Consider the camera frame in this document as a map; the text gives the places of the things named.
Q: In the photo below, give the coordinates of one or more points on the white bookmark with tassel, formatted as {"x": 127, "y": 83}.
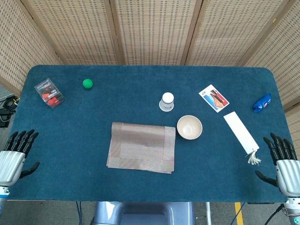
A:
{"x": 241, "y": 133}

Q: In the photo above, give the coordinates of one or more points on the blue-grey robot torso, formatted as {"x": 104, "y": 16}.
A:
{"x": 143, "y": 214}

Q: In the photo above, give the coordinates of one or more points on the illustrated picture card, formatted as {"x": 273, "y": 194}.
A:
{"x": 214, "y": 98}

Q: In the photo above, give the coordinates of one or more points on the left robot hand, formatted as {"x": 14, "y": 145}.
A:
{"x": 11, "y": 161}

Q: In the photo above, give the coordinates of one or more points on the blue carpet table cover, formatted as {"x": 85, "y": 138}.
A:
{"x": 93, "y": 131}

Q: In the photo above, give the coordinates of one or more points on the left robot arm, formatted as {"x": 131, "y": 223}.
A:
{"x": 2, "y": 197}

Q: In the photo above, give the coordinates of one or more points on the green ball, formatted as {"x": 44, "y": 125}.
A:
{"x": 87, "y": 84}

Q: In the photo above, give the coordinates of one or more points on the clear box of earplugs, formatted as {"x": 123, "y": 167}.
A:
{"x": 49, "y": 93}

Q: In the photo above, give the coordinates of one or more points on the white paper cup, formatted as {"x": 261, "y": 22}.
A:
{"x": 167, "y": 102}

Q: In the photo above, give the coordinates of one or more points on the yellow floor tape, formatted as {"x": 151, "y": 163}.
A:
{"x": 238, "y": 213}

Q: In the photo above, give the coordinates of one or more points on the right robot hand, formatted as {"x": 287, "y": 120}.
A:
{"x": 289, "y": 173}

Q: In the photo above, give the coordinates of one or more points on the blue snack packet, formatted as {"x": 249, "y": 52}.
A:
{"x": 262, "y": 103}

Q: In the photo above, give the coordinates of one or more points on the black floor box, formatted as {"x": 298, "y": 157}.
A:
{"x": 4, "y": 119}

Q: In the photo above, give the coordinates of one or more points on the beige bowl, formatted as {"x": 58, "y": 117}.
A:
{"x": 189, "y": 127}

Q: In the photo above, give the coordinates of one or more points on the brown woven placemat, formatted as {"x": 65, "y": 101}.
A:
{"x": 140, "y": 150}

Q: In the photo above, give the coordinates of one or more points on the white table leg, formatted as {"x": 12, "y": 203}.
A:
{"x": 208, "y": 214}

